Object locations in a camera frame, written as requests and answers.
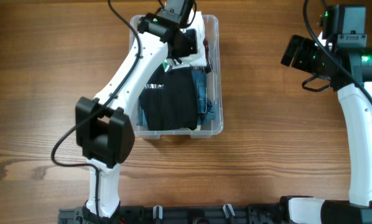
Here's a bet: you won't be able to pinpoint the white printed shirt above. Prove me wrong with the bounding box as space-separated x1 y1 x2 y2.
164 10 207 71

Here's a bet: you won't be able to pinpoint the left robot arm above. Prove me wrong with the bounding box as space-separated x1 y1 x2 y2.
75 11 206 223

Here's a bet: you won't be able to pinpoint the clear plastic storage bin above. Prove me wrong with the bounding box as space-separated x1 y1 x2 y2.
131 14 223 139

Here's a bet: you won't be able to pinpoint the red navy plaid shirt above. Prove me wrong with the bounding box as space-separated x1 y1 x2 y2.
203 38 212 73

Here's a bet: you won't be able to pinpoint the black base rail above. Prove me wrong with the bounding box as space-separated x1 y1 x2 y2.
57 203 289 224

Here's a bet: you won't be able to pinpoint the blue denim jeans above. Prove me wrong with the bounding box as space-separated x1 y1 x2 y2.
136 68 216 128

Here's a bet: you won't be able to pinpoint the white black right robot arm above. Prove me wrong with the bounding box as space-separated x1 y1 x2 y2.
281 35 372 223

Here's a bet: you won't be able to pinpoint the black garment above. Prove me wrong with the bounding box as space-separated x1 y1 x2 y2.
137 65 198 131

